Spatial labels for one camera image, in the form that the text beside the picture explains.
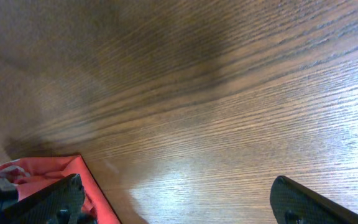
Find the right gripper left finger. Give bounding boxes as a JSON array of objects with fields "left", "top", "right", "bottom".
[{"left": 0, "top": 174, "right": 85, "bottom": 224}]

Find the red orange t-shirt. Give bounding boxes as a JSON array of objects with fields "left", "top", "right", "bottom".
[{"left": 0, "top": 156, "right": 119, "bottom": 224}]

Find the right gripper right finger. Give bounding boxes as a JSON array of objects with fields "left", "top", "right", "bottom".
[{"left": 270, "top": 175, "right": 358, "bottom": 224}]

